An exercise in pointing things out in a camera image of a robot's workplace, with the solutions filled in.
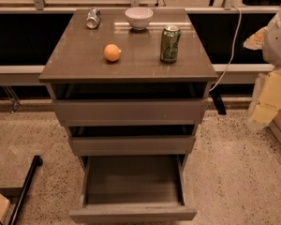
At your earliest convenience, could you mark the grey drawer cabinet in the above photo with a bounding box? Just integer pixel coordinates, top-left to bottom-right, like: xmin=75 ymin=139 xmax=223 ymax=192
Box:
xmin=38 ymin=7 xmax=218 ymax=171

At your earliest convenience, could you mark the orange fruit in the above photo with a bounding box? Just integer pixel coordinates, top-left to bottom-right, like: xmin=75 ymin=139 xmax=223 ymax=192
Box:
xmin=104 ymin=44 xmax=121 ymax=62

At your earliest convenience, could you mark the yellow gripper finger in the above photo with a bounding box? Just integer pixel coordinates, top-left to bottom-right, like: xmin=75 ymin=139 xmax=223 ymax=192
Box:
xmin=244 ymin=27 xmax=267 ymax=51
xmin=246 ymin=67 xmax=281 ymax=130

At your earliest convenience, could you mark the white cable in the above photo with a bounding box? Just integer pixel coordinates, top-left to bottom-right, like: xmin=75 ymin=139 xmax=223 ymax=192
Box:
xmin=208 ymin=5 xmax=244 ymax=93

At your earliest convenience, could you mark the white bowl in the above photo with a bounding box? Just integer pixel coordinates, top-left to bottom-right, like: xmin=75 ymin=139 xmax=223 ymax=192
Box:
xmin=125 ymin=7 xmax=154 ymax=30

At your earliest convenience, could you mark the grey top drawer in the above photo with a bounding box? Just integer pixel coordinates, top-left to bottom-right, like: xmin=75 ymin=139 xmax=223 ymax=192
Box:
xmin=50 ymin=82 xmax=207 ymax=127

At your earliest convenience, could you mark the grey middle drawer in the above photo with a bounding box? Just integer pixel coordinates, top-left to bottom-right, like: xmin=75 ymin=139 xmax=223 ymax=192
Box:
xmin=69 ymin=125 xmax=195 ymax=156

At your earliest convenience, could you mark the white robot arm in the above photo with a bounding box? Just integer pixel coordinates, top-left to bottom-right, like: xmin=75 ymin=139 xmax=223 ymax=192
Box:
xmin=244 ymin=8 xmax=281 ymax=130

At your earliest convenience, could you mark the green soda can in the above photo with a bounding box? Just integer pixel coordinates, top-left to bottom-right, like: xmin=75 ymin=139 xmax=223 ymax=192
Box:
xmin=160 ymin=24 xmax=181 ymax=63

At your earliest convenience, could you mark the grey drawer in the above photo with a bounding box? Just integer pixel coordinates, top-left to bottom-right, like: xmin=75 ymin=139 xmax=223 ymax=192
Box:
xmin=69 ymin=125 xmax=195 ymax=156
xmin=50 ymin=82 xmax=207 ymax=127
xmin=70 ymin=155 xmax=197 ymax=224

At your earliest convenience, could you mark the black pole on floor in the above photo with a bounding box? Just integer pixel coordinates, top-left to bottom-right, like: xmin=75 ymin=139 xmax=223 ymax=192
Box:
xmin=8 ymin=156 xmax=43 ymax=225

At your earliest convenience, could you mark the silver can lying down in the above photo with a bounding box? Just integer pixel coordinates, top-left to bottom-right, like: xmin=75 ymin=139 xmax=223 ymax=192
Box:
xmin=86 ymin=7 xmax=100 ymax=29

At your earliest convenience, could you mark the grey bottom drawer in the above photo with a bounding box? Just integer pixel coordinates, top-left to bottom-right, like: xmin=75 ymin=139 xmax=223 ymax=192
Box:
xmin=70 ymin=155 xmax=197 ymax=224

